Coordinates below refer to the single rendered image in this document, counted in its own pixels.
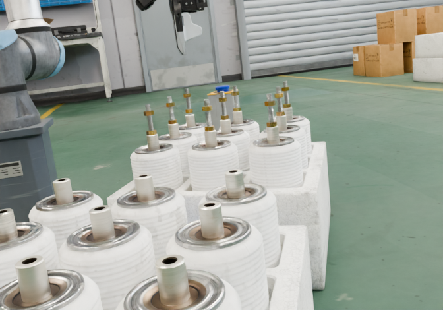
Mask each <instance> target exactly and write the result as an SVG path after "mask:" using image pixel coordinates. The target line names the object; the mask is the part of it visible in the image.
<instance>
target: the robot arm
mask: <svg viewBox="0 0 443 310"><path fill-rule="evenodd" d="M155 1H156V0H136V5H137V7H138V8H139V9H140V10H141V11H144V10H147V9H149V8H150V7H151V6H152V5H153V4H154V2H155ZM4 4H5V9H6V13H7V18H8V21H9V25H8V27H6V29H5V30H1V31H0V131H9V130H13V129H20V128H24V127H29V126H33V125H37V124H39V123H41V119H40V114H39V112H38V110H37V109H36V107H35V105H34V103H33V101H32V100H31V98H30V96H29V94H28V91H27V87H26V81H29V80H43V79H46V78H49V77H52V76H54V75H56V74H57V73H58V72H59V71H60V70H61V68H62V67H63V64H64V62H65V50H64V47H63V44H62V43H61V42H60V41H59V40H58V39H57V38H56V37H55V36H53V34H52V31H51V26H50V25H49V24H48V23H46V22H45V21H44V20H43V16H42V11H41V7H40V2H39V0H4ZM169 7H170V11H171V13H172V18H173V27H174V32H175V39H176V44H177V49H178V50H179V51H180V53H181V55H186V51H185V42H186V41H188V40H191V39H193V38H196V37H198V36H200V35H201V34H202V28H201V27H200V26H198V25H195V24H193V23H192V21H191V16H190V14H189V13H196V12H197V11H203V10H204V8H205V7H208V6H207V0H205V2H204V0H169ZM186 12H188V13H186ZM181 13H182V14H181Z"/></svg>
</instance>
